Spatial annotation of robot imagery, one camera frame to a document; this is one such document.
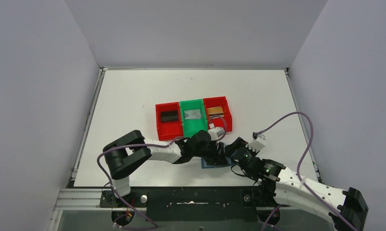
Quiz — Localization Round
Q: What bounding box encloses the teal card holder wallet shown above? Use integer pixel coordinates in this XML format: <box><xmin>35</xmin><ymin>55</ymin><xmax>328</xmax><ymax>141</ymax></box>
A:
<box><xmin>201</xmin><ymin>142</ymin><xmax>233</xmax><ymax>169</ymax></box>

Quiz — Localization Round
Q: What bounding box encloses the red plastic bin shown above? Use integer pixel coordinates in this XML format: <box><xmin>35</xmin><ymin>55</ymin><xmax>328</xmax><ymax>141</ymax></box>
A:
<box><xmin>155</xmin><ymin>102</ymin><xmax>183</xmax><ymax>141</ymax></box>
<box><xmin>203</xmin><ymin>96</ymin><xmax>233</xmax><ymax>132</ymax></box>

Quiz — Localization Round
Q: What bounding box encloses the green plastic bin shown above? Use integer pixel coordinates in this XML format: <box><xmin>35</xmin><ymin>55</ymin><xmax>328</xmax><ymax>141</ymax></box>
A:
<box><xmin>179</xmin><ymin>99</ymin><xmax>208</xmax><ymax>137</ymax></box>

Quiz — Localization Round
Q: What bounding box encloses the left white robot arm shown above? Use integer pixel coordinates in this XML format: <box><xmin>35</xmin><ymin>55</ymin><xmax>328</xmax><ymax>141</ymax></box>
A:
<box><xmin>102</xmin><ymin>127</ymin><xmax>231</xmax><ymax>197</ymax></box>

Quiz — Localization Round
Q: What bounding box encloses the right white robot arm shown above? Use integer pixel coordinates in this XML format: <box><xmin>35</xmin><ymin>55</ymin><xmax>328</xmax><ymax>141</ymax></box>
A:
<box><xmin>224</xmin><ymin>138</ymin><xmax>369</xmax><ymax>231</ymax></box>

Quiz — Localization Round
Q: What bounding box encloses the gold credit card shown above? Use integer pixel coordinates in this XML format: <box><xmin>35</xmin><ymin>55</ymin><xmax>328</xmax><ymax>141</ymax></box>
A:
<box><xmin>207</xmin><ymin>106</ymin><xmax>224</xmax><ymax>117</ymax></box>

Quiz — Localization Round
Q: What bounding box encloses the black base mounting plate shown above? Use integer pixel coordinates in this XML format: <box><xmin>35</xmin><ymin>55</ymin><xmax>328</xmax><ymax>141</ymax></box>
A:
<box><xmin>99</xmin><ymin>186</ymin><xmax>290</xmax><ymax>223</ymax></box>

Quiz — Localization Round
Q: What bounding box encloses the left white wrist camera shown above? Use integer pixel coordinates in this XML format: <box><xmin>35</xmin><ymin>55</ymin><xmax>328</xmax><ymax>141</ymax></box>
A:
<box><xmin>208</xmin><ymin>127</ymin><xmax>225</xmax><ymax>141</ymax></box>

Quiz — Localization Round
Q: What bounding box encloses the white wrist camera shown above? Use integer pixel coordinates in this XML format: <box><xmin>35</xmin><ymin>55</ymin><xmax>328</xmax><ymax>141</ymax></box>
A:
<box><xmin>246</xmin><ymin>133</ymin><xmax>266</xmax><ymax>154</ymax></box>
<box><xmin>208</xmin><ymin>127</ymin><xmax>225</xmax><ymax>141</ymax></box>

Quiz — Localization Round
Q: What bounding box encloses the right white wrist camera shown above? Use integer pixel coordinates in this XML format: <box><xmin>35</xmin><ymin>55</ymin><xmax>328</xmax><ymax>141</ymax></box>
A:
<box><xmin>246</xmin><ymin>133</ymin><xmax>266</xmax><ymax>154</ymax></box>

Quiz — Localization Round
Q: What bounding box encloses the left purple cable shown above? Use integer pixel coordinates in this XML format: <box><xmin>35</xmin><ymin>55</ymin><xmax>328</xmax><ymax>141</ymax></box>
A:
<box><xmin>96</xmin><ymin>115</ymin><xmax>228</xmax><ymax>230</ymax></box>

